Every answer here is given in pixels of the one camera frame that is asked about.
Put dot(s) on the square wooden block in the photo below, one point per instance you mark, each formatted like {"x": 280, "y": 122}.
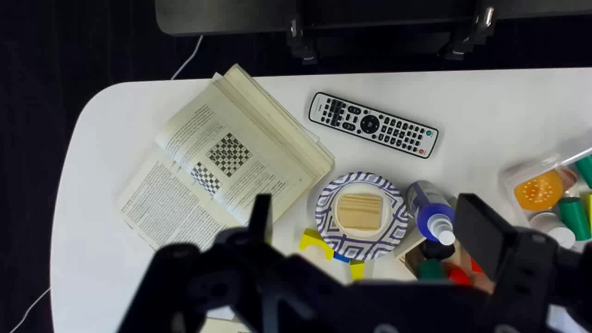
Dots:
{"x": 360, "y": 211}

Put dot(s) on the blue patterned paper plate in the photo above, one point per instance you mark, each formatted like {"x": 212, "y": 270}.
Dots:
{"x": 328, "y": 230}

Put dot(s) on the yellow toy block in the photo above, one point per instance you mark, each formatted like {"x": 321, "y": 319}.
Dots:
{"x": 358, "y": 270}

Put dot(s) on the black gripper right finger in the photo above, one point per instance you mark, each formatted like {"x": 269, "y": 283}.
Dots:
{"x": 484, "y": 233}

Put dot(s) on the small wooden box of toys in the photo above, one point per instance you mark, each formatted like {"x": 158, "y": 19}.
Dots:
{"x": 435, "y": 269}

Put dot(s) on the robot mounting platform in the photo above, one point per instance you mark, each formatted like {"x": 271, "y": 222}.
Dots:
{"x": 234, "y": 15}

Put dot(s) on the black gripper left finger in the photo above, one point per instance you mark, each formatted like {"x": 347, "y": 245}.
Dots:
{"x": 262, "y": 215}

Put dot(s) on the clear plastic container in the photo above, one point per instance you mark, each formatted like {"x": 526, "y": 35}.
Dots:
{"x": 524, "y": 169}

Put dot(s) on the blue cap bottle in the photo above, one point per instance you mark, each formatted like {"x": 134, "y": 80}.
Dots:
{"x": 434, "y": 213}

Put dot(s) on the orange round toy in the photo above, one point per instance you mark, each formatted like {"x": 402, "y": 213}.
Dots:
{"x": 539, "y": 191}

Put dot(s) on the black and white remote control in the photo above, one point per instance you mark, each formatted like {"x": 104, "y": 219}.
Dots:
{"x": 371, "y": 122}

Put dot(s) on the green plastic cup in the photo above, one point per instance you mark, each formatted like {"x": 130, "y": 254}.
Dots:
{"x": 585, "y": 169}
{"x": 574, "y": 217}

